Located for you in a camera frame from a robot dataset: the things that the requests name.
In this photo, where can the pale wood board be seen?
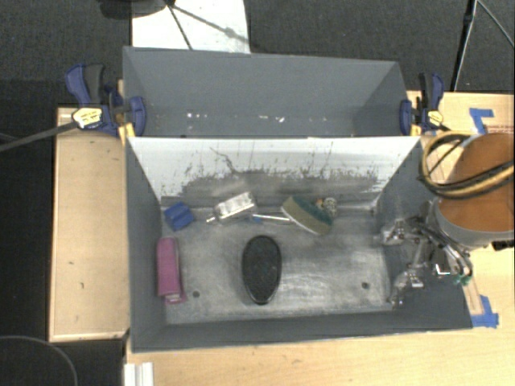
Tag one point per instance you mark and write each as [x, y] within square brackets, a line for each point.
[88, 223]

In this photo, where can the grey metal bin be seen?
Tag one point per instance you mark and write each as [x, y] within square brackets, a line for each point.
[257, 95]

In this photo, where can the silver metal rod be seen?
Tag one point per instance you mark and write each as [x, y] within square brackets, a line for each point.
[271, 218]

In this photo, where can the black oval brush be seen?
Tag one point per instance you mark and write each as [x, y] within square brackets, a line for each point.
[261, 269]

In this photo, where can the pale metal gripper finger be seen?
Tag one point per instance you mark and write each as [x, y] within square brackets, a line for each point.
[392, 235]
[407, 282]

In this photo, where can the green and tan round sponge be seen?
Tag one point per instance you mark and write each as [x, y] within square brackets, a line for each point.
[307, 215]

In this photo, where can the blue block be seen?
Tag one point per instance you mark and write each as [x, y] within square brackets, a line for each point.
[179, 216]

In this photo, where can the pink stapler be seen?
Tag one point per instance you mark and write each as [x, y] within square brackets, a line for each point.
[169, 268]

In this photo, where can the small white and orange toy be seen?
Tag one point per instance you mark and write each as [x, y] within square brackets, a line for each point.
[330, 206]

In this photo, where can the black cylinder on white bracket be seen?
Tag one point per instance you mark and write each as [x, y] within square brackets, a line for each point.
[503, 245]

